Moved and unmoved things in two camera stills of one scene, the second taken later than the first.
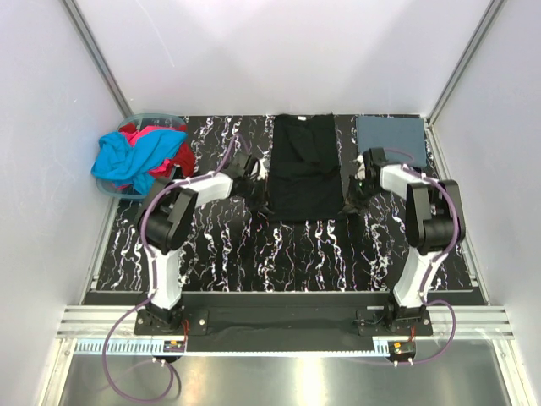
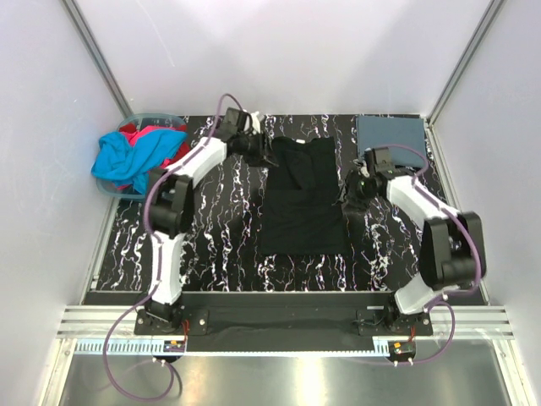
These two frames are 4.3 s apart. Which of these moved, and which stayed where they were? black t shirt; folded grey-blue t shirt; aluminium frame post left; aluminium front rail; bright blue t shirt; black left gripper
Moved: black left gripper; black t shirt
Stayed: aluminium frame post left; folded grey-blue t shirt; bright blue t shirt; aluminium front rail
